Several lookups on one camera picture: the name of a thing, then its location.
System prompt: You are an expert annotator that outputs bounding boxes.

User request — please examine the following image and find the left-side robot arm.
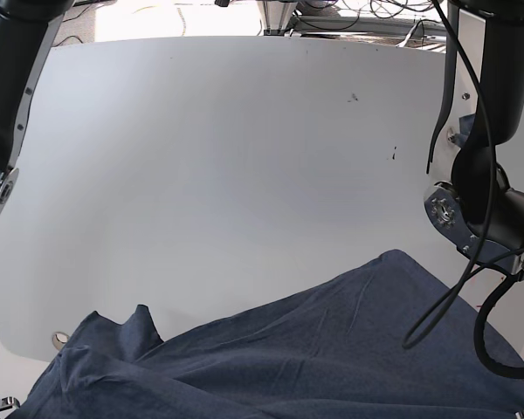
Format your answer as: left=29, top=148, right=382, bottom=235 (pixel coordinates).
left=403, top=1, right=524, bottom=380

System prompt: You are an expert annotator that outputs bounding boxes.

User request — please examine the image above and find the metal frame post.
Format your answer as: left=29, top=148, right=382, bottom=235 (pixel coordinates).
left=257, top=1, right=298, bottom=36

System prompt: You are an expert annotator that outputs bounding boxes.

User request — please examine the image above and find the left table grommet hole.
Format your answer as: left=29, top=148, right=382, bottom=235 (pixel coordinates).
left=52, top=332, right=70, bottom=351

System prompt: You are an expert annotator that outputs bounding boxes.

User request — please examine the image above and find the left-side arm black cable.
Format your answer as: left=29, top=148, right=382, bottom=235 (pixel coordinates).
left=401, top=0, right=524, bottom=381

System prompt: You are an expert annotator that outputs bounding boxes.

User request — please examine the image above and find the dark blue T-shirt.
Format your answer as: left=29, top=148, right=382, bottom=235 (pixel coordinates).
left=14, top=250, right=524, bottom=418

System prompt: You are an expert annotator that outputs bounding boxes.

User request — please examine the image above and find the right-side robot arm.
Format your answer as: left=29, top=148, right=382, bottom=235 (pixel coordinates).
left=0, top=0, right=73, bottom=216

